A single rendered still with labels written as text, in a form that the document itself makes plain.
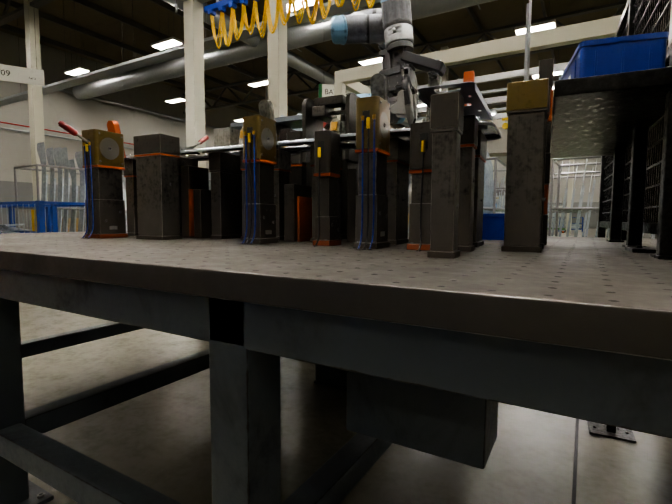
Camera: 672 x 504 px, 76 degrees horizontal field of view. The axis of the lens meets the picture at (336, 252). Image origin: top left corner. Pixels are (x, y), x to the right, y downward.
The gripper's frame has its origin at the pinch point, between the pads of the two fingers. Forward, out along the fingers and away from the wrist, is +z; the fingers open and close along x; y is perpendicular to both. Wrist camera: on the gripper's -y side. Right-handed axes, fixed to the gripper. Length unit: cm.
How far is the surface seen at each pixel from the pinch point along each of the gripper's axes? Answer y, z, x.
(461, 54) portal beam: 75, -244, -601
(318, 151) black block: 20.4, 6.7, 16.3
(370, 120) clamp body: 4.5, 3.0, 19.9
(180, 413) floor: 105, 92, -7
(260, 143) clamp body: 37.8, 1.6, 16.2
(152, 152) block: 79, -3, 16
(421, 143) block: -6.4, 10.0, 19.1
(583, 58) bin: -39.1, -5.6, 0.9
